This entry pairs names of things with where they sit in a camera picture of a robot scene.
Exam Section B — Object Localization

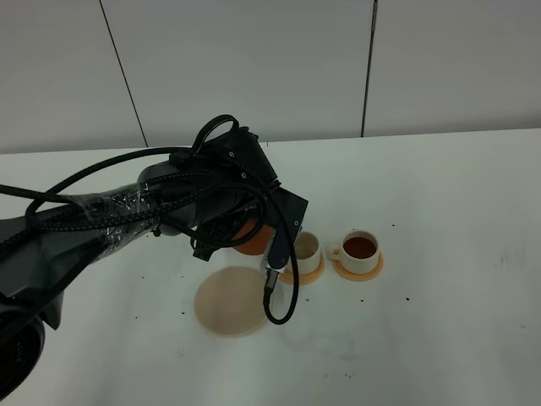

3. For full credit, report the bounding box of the beige round teapot coaster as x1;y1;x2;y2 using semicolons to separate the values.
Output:
194;266;267;337

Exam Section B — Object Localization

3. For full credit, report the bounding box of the orange cup coaster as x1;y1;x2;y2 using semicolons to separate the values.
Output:
279;255;325;286
331;252;385;282

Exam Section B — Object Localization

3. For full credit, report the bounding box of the black braided camera cable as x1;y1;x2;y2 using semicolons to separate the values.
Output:
0;112;302;326

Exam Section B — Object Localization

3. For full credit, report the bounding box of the brown clay teapot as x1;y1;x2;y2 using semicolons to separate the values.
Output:
234;218;276;255

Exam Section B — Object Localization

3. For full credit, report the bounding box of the right white teacup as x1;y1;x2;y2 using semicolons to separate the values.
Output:
325;230;380;275

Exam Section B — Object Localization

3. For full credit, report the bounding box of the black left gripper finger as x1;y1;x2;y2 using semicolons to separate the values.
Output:
192;237;220;261

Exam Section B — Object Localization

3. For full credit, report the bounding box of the white teacup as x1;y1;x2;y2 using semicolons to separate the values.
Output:
294;232;321;275
325;230;380;275

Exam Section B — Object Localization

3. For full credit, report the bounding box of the left white teacup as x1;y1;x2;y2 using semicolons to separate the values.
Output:
294;232;321;275

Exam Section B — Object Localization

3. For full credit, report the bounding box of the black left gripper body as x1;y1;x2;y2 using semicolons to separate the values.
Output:
189;126;280;249

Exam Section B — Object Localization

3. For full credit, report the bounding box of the right orange cup coaster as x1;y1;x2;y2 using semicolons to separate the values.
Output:
331;252;385;282

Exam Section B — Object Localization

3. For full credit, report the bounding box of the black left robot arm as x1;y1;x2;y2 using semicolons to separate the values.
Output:
1;127;279;396

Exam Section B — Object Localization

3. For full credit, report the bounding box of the left orange cup coaster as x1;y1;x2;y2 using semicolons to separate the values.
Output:
279;255;325;286

